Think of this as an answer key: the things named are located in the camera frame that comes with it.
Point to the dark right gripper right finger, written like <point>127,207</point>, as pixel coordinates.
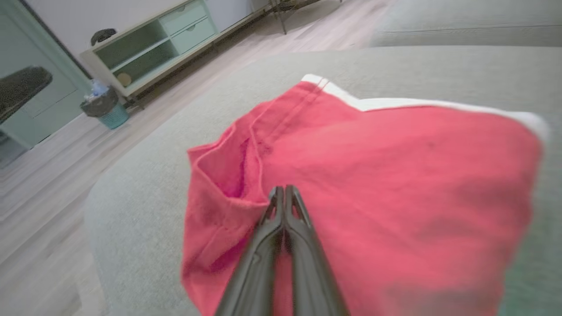
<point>309,272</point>

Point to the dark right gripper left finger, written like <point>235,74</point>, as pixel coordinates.
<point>257,267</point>

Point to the red shorts with white stripes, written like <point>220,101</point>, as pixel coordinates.
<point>395,197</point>

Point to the grey fabric sofa seat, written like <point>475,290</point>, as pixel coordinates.
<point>145,210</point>

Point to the teal waste bin with bag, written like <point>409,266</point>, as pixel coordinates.
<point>107,109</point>

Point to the round tan object in sideboard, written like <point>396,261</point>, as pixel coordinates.
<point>124,79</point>

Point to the white and green sideboard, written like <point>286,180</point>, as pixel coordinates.
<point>149,48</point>

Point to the dark metal furniture legs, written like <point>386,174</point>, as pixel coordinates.
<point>281,13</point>

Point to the pale green cabinet door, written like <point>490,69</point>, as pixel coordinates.
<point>44,92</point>

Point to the black object on sideboard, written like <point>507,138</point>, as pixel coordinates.
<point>103,36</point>

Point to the dark speckled flat object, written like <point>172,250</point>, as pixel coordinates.
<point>19,90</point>

